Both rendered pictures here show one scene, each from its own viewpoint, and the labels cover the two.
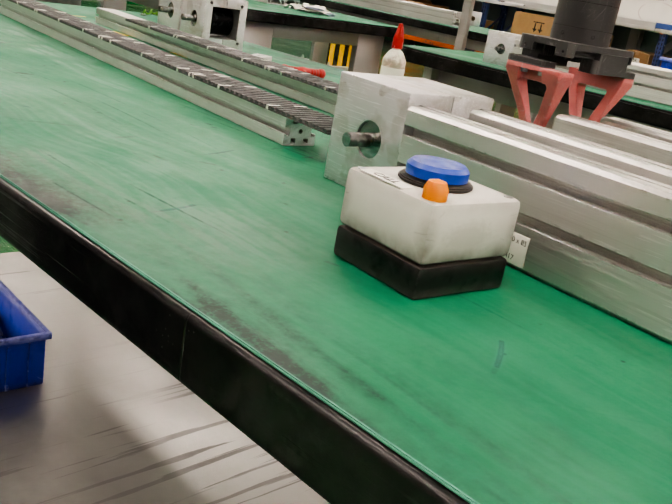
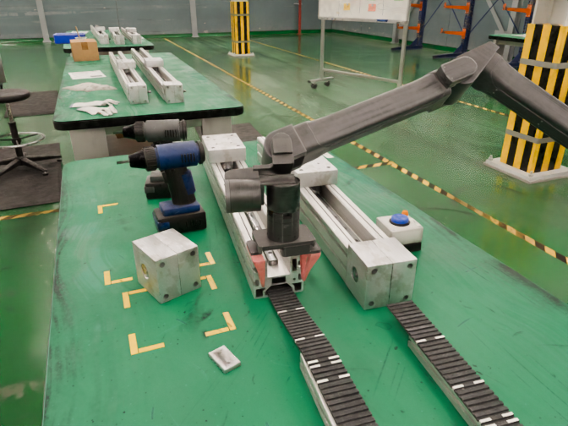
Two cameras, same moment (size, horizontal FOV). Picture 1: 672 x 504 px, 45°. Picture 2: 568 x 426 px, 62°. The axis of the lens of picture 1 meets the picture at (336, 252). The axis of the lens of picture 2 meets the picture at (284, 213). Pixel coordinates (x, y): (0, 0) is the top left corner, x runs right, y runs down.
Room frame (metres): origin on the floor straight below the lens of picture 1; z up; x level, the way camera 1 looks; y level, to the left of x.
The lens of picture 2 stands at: (1.50, 0.12, 1.32)
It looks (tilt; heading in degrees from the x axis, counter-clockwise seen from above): 25 degrees down; 205
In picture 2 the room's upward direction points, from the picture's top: straight up
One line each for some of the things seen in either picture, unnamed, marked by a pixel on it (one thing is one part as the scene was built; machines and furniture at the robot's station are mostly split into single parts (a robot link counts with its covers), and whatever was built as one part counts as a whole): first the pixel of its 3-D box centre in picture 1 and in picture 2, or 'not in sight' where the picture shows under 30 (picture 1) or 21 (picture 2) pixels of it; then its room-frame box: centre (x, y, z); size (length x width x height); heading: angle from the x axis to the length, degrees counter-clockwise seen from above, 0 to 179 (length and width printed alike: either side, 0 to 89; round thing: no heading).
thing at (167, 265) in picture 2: not in sight; (172, 262); (0.85, -0.43, 0.83); 0.11 x 0.10 x 0.10; 156
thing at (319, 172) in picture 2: not in sight; (307, 173); (0.38, -0.34, 0.87); 0.16 x 0.11 x 0.07; 41
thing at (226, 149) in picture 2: not in sight; (223, 151); (0.31, -0.64, 0.87); 0.16 x 0.11 x 0.07; 41
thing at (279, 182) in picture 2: not in sight; (280, 193); (0.83, -0.20, 1.01); 0.07 x 0.06 x 0.07; 124
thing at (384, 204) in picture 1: (435, 224); (395, 233); (0.51, -0.06, 0.81); 0.10 x 0.08 x 0.06; 131
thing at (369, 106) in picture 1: (396, 138); (385, 271); (0.70, -0.03, 0.83); 0.12 x 0.09 x 0.10; 131
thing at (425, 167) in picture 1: (436, 176); (399, 220); (0.50, -0.05, 0.84); 0.04 x 0.04 x 0.02
